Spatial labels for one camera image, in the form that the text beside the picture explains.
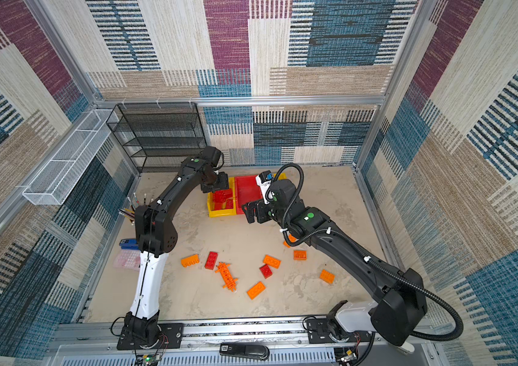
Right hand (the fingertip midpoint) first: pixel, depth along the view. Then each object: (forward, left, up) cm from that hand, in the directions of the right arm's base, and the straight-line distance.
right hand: (258, 206), depth 77 cm
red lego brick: (-14, -2, -22) cm, 26 cm away
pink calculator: (-9, +50, -22) cm, 56 cm away
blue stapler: (-3, +51, -19) cm, 55 cm away
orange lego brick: (-7, -15, -22) cm, 28 cm away
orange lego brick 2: (-10, -4, -24) cm, 26 cm away
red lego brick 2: (-9, +19, -22) cm, 31 cm away
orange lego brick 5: (-10, +27, -21) cm, 35 cm away
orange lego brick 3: (-16, -24, -22) cm, 37 cm away
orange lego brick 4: (-20, +2, -24) cm, 31 cm away
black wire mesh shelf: (+43, +47, -3) cm, 64 cm away
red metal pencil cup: (+5, +50, -10) cm, 51 cm away
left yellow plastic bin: (+11, +16, -19) cm, 27 cm away
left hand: (+19, +15, -12) cm, 27 cm away
